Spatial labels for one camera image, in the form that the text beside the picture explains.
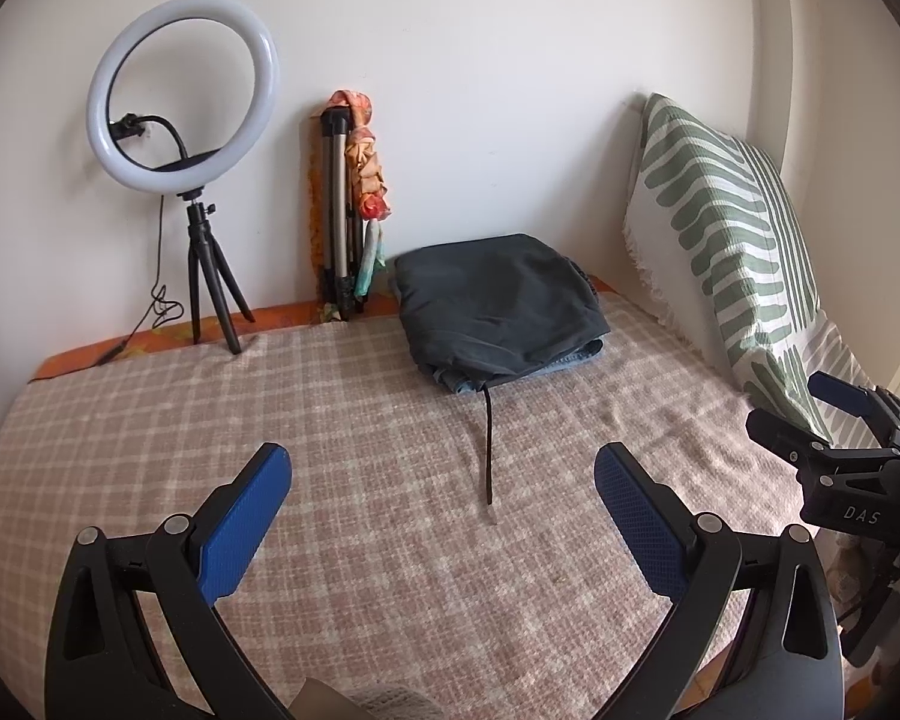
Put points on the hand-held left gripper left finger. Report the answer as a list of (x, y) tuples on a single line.
[(247, 525)]

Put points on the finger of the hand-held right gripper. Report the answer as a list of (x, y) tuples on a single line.
[(784, 439), (844, 392)]

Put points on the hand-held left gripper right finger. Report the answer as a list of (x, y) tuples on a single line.
[(637, 525)]

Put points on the dark grey pants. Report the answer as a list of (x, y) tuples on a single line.
[(495, 292)]

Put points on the beige checked blanket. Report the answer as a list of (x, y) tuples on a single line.
[(390, 450)]

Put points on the light blue folded garment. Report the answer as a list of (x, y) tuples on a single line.
[(566, 362)]

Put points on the orange patterned bedsheet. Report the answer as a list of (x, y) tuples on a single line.
[(157, 337)]

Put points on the green striped white pillow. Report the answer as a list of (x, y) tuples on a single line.
[(720, 202)]

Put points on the folded silver tripod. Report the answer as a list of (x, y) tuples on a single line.
[(337, 202)]

